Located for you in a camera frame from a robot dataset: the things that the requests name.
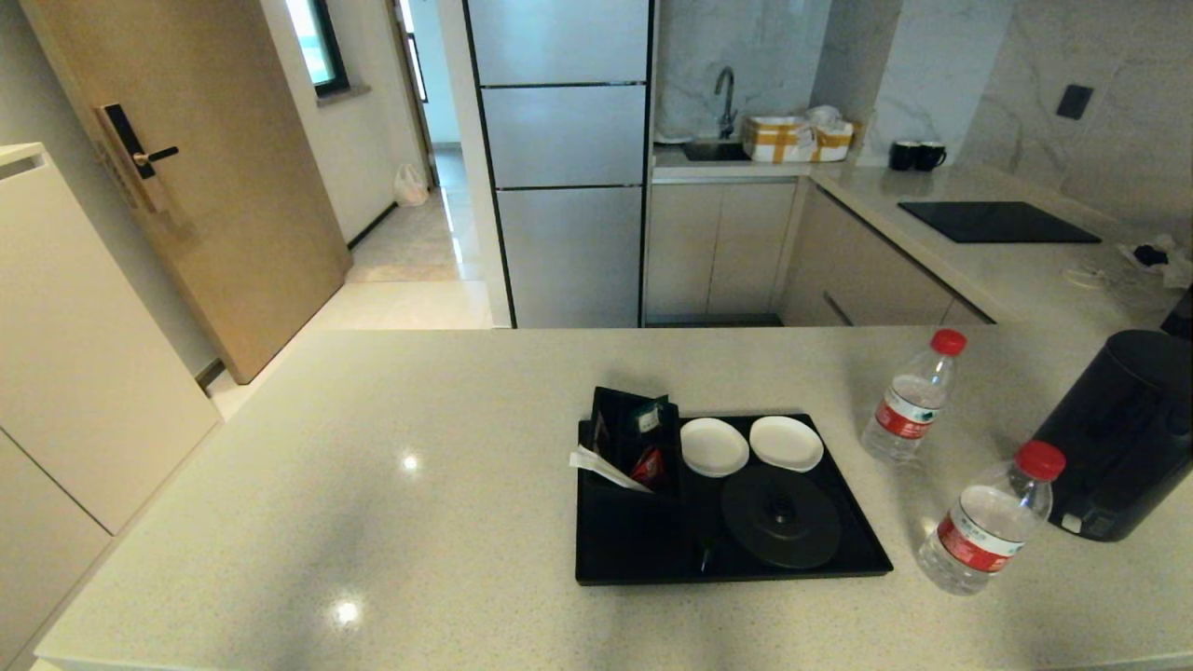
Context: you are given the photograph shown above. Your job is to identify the white plastic bag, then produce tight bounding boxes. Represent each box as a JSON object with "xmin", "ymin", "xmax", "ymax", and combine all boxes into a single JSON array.
[{"xmin": 393, "ymin": 163, "xmax": 432, "ymax": 206}]

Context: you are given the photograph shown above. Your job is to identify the beige counter base cabinet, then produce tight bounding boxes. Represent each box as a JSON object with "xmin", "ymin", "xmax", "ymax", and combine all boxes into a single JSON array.
[{"xmin": 781, "ymin": 182, "xmax": 996, "ymax": 327}]

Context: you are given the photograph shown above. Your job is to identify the cardboard box yellow tape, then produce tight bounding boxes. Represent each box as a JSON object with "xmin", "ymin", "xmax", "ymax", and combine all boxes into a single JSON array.
[{"xmin": 743, "ymin": 104, "xmax": 857, "ymax": 163}]

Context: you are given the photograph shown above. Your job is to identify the round white coaster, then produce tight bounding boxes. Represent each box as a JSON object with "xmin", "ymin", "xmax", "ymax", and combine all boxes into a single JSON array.
[
  {"xmin": 680, "ymin": 418, "xmax": 751, "ymax": 479},
  {"xmin": 750, "ymin": 416, "xmax": 826, "ymax": 473}
]

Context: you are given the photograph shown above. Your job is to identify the silver refrigerator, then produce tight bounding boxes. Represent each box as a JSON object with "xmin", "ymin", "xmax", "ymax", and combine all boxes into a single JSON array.
[{"xmin": 464, "ymin": 0, "xmax": 653, "ymax": 329}]

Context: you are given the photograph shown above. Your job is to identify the white crumpled cloth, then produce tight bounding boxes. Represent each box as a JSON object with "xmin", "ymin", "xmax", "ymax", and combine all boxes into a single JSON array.
[{"xmin": 1118, "ymin": 231, "xmax": 1193, "ymax": 290}]

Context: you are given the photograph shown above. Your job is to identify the dark flat device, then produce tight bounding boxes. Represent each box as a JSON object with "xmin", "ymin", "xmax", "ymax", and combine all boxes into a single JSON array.
[{"xmin": 1162, "ymin": 289, "xmax": 1193, "ymax": 342}]

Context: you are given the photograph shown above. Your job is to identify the black round kettle base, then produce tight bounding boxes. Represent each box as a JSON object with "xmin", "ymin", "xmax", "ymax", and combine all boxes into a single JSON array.
[{"xmin": 721, "ymin": 464, "xmax": 843, "ymax": 571}]

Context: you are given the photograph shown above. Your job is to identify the green tea packet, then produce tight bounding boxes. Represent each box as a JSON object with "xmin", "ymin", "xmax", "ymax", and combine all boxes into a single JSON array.
[{"xmin": 626, "ymin": 397, "xmax": 670, "ymax": 435}]

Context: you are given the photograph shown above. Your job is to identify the black electric kettle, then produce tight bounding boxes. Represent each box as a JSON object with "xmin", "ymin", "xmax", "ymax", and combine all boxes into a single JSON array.
[{"xmin": 1032, "ymin": 329, "xmax": 1193, "ymax": 543}]

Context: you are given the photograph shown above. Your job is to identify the black rectangular tray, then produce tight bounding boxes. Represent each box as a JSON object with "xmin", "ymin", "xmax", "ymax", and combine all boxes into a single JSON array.
[{"xmin": 575, "ymin": 415, "xmax": 894, "ymax": 587}]

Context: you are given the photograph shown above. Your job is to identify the wooden door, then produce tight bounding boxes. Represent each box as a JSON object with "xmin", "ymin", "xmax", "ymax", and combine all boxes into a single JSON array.
[{"xmin": 21, "ymin": 0, "xmax": 353, "ymax": 385}]

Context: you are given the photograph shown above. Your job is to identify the dark kitchen faucet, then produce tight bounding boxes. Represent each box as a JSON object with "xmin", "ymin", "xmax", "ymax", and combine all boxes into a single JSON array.
[{"xmin": 715, "ymin": 65, "xmax": 740, "ymax": 139}]

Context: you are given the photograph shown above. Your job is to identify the black door lock handle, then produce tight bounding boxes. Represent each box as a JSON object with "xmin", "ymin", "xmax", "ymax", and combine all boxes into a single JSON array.
[{"xmin": 95, "ymin": 101, "xmax": 180, "ymax": 213}]

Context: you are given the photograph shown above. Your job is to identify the black organizer box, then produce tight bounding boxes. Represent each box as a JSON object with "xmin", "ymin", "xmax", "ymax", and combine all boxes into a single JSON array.
[{"xmin": 590, "ymin": 386, "xmax": 688, "ymax": 510}]

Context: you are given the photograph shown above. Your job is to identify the beige sink base cabinet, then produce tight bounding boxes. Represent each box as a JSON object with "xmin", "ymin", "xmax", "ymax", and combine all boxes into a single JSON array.
[{"xmin": 645, "ymin": 177, "xmax": 804, "ymax": 326}]

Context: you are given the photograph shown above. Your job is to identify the white tall cabinet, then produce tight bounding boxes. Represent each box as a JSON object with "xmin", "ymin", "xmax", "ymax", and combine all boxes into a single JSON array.
[{"xmin": 0, "ymin": 142, "xmax": 225, "ymax": 671}]

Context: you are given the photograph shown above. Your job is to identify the steel sink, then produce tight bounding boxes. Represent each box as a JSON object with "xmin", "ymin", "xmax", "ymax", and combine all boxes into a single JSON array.
[{"xmin": 680, "ymin": 138, "xmax": 754, "ymax": 161}]

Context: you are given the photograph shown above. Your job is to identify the dark framed window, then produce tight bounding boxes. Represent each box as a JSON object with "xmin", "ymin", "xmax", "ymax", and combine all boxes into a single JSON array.
[{"xmin": 284, "ymin": 0, "xmax": 353, "ymax": 99}]

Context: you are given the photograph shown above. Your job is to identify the black induction cooktop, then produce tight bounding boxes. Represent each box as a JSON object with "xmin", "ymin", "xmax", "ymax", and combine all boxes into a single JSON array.
[{"xmin": 899, "ymin": 200, "xmax": 1104, "ymax": 244}]

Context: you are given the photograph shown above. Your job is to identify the clear water bottle red cap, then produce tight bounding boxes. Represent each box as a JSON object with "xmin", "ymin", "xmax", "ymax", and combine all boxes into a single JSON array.
[
  {"xmin": 859, "ymin": 328, "xmax": 968, "ymax": 466},
  {"xmin": 916, "ymin": 440, "xmax": 1068, "ymax": 597}
]

